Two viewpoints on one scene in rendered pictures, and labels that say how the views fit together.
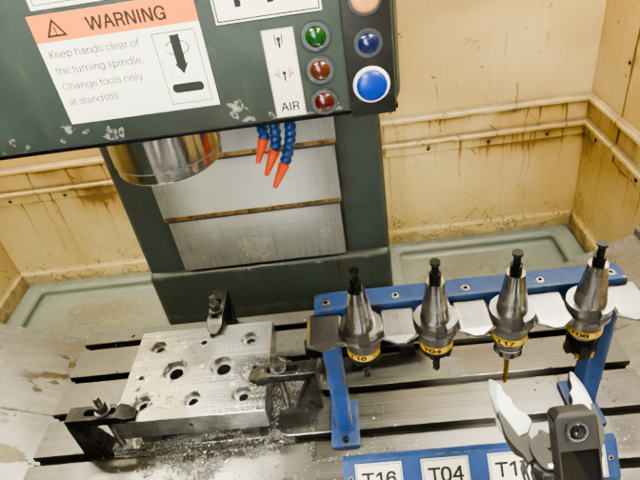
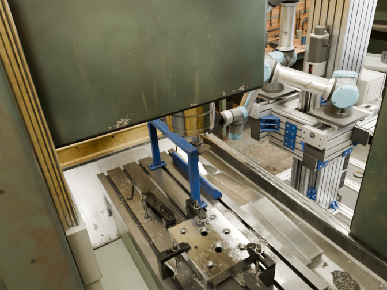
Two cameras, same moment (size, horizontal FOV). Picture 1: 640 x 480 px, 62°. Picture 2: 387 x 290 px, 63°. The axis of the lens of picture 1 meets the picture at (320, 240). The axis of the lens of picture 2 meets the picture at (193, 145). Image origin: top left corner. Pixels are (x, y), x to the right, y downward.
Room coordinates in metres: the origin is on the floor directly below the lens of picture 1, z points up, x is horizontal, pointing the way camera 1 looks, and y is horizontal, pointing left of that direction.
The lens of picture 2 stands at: (1.27, 0.99, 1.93)
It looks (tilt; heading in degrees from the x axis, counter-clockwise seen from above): 30 degrees down; 236
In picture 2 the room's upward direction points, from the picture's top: 4 degrees counter-clockwise
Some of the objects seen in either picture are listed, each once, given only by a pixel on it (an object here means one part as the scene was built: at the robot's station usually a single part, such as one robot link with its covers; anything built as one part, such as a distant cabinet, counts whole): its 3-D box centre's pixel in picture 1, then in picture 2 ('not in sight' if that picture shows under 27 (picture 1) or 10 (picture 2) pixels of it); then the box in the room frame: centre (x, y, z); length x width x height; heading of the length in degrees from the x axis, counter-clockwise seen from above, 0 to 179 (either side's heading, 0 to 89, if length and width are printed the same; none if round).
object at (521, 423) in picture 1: (504, 417); not in sight; (0.41, -0.20, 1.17); 0.09 x 0.03 x 0.06; 19
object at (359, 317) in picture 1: (358, 307); (196, 133); (0.56, -0.04, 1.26); 0.04 x 0.04 x 0.07
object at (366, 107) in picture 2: not in sight; (371, 110); (-0.61, 0.16, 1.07); 0.28 x 0.13 x 0.09; 177
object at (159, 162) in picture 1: (159, 123); (190, 109); (0.74, 0.20, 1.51); 0.16 x 0.16 x 0.12
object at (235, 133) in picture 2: not in sight; (236, 129); (0.14, -0.23, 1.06); 0.11 x 0.08 x 0.11; 35
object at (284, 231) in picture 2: not in sight; (244, 213); (0.32, 0.04, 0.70); 0.90 x 0.30 x 0.16; 85
